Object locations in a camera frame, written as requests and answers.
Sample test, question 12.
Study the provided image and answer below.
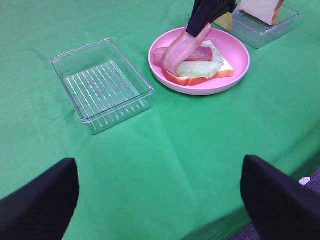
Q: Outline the clear right plastic container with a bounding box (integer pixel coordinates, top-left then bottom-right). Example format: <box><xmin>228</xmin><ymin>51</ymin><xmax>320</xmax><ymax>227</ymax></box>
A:
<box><xmin>231</xmin><ymin>3</ymin><xmax>301</xmax><ymax>50</ymax></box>

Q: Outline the pink bacon strip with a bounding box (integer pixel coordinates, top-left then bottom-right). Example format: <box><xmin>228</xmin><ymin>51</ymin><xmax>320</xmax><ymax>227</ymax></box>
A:
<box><xmin>160</xmin><ymin>22</ymin><xmax>213</xmax><ymax>76</ymax></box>

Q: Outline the green lettuce leaf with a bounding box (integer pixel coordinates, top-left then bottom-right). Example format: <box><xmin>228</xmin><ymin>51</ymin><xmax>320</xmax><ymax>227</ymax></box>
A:
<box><xmin>176</xmin><ymin>40</ymin><xmax>224</xmax><ymax>78</ymax></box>

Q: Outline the bread slice orange crust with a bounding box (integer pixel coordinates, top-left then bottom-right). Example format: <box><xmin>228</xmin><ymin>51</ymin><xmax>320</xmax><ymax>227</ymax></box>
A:
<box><xmin>161</xmin><ymin>58</ymin><xmax>235</xmax><ymax>87</ymax></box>

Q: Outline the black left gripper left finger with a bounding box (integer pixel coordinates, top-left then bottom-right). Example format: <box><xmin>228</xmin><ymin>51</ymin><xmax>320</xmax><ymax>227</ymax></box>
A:
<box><xmin>0</xmin><ymin>158</ymin><xmax>80</xmax><ymax>240</ymax></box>

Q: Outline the yellow cheese slice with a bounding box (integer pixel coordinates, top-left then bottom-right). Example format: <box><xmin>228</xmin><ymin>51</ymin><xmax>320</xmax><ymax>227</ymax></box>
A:
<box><xmin>213</xmin><ymin>12</ymin><xmax>233</xmax><ymax>31</ymax></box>

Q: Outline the red ham slice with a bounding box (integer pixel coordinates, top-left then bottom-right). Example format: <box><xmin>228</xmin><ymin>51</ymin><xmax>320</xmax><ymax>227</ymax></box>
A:
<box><xmin>152</xmin><ymin>46</ymin><xmax>213</xmax><ymax>66</ymax></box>

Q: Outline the pink plate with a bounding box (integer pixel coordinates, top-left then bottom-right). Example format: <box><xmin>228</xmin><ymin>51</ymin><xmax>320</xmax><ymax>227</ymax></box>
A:
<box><xmin>148</xmin><ymin>27</ymin><xmax>250</xmax><ymax>96</ymax></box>

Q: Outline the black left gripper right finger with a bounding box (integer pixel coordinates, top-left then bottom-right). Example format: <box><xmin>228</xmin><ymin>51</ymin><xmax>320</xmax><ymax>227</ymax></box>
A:
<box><xmin>240</xmin><ymin>155</ymin><xmax>320</xmax><ymax>240</ymax></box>

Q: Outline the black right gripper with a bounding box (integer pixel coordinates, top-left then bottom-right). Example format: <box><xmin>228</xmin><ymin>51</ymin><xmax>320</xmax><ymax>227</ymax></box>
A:
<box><xmin>186</xmin><ymin>0</ymin><xmax>238</xmax><ymax>35</ymax></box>

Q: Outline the clear plastic container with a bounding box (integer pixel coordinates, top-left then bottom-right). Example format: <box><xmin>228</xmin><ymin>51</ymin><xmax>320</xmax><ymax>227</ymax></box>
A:
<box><xmin>50</xmin><ymin>38</ymin><xmax>154</xmax><ymax>135</ymax></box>
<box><xmin>231</xmin><ymin>3</ymin><xmax>301</xmax><ymax>50</ymax></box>

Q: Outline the clear left plastic container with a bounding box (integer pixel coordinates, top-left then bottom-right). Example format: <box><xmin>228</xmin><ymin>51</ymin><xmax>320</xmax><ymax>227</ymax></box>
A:
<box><xmin>50</xmin><ymin>38</ymin><xmax>154</xmax><ymax>135</ymax></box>

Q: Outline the green tablecloth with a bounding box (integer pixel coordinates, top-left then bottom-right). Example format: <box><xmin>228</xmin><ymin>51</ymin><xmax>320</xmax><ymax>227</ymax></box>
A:
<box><xmin>0</xmin><ymin>0</ymin><xmax>320</xmax><ymax>240</ymax></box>

